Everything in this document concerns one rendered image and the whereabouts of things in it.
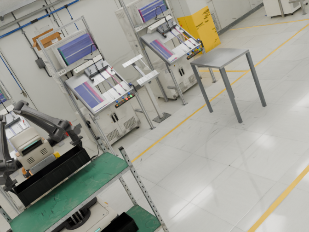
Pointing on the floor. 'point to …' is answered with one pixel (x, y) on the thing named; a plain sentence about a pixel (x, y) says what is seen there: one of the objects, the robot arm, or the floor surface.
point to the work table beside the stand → (220, 53)
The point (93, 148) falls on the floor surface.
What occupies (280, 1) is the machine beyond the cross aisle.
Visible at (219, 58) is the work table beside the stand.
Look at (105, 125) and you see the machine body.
